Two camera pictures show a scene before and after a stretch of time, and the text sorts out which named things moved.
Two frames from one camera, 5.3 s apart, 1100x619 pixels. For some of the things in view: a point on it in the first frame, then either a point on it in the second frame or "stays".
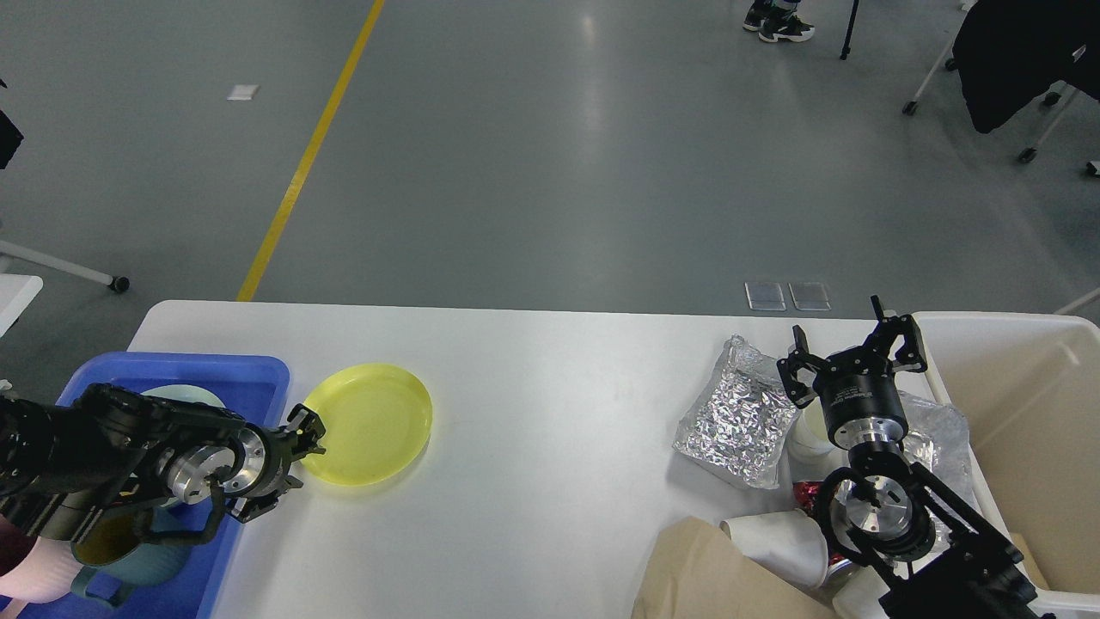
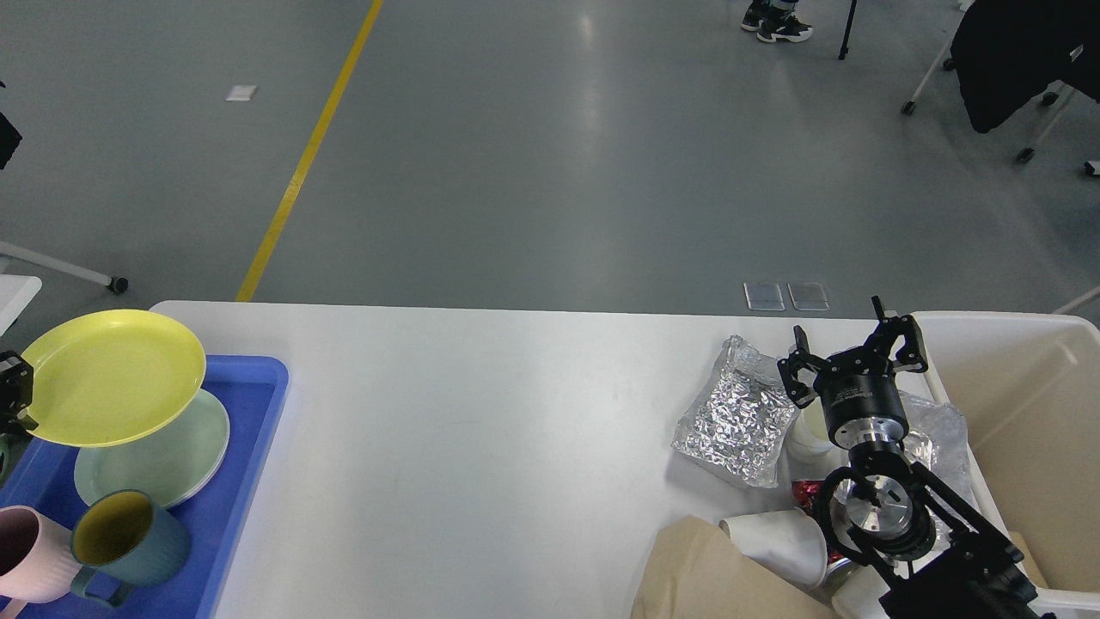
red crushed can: (805, 493) stays
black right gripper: (862, 403) stays
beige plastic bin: (1027, 386) stays
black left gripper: (253, 462) → (16, 383)
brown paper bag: (696, 571) stays
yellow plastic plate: (377, 421) → (113, 377)
